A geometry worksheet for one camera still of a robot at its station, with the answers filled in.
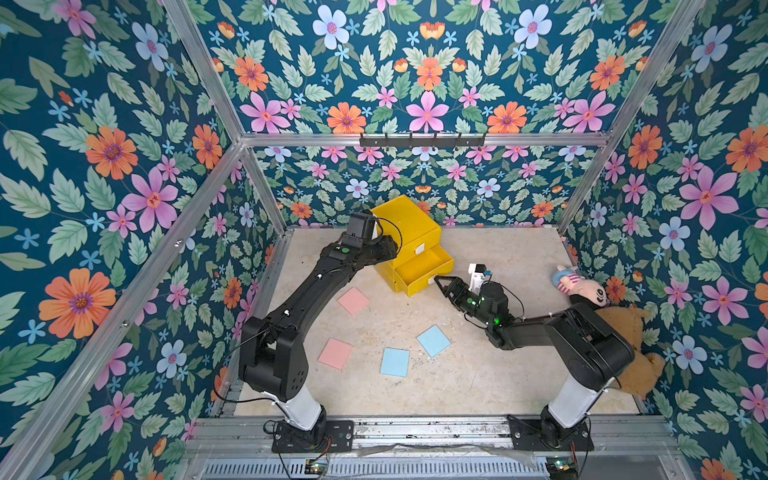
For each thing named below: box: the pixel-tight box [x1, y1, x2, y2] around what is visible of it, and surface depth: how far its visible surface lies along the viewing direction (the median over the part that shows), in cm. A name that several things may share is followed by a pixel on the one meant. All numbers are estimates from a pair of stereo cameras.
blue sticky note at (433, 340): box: [416, 325, 451, 358], surface depth 92 cm
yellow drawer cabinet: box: [371, 195, 454, 297], surface depth 93 cm
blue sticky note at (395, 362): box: [380, 347, 410, 378], surface depth 88 cm
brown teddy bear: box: [595, 304, 665, 399], surface depth 82 cm
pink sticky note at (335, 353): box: [317, 337, 353, 371], surface depth 90 cm
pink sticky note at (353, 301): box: [336, 287, 369, 315], surface depth 101 cm
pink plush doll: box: [552, 265, 610, 307], surface depth 97 cm
